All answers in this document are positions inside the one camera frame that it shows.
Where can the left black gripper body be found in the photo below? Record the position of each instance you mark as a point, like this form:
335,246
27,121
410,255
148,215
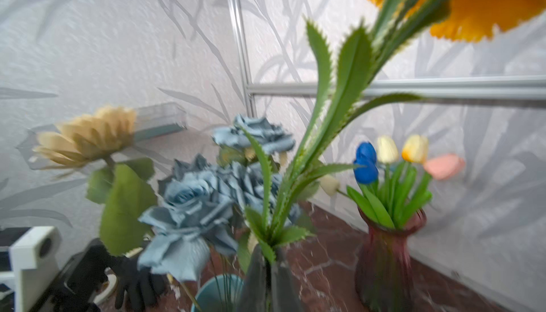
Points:
77,284

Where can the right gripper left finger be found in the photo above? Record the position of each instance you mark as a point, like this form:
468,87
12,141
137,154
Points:
253,296

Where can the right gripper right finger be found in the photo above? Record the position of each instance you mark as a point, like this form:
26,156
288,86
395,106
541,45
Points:
284,296

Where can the teal ceramic vase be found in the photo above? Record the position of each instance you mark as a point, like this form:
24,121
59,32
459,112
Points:
219,294

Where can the dark red glass vase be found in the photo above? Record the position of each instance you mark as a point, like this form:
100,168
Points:
383,274

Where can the blue hydrangea bouquet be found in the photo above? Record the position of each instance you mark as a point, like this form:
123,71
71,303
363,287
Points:
204,205

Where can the yellow sunflower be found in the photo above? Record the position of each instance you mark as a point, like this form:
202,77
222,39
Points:
122,188

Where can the pale yellow tulip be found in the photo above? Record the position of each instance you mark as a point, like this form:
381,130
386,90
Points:
332,186

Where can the blue tulip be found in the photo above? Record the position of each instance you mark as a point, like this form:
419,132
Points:
365,171
366,152

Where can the cream tulip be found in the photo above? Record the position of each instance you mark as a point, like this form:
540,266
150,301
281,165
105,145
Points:
387,151

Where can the pink tulip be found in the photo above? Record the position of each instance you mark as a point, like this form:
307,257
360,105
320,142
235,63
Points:
444,167

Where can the orange flower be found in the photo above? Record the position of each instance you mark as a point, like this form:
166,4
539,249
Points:
342,82

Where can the black yellow glove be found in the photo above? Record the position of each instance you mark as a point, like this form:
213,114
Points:
140,286

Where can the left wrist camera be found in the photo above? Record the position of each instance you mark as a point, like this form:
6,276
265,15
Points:
28,263

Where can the clear acrylic wall shelf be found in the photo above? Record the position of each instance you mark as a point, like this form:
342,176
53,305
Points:
151,122

